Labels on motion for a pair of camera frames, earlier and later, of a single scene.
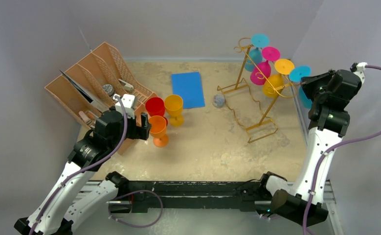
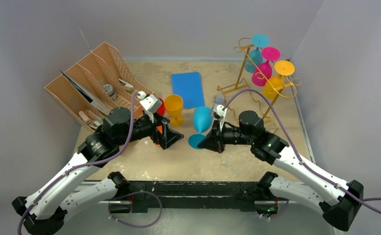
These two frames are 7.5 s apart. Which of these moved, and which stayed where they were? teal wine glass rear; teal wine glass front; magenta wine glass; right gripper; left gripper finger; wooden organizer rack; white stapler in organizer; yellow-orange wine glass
Moved: teal wine glass front; left gripper finger; right gripper
Stayed: teal wine glass rear; white stapler in organizer; yellow-orange wine glass; magenta wine glass; wooden organizer rack
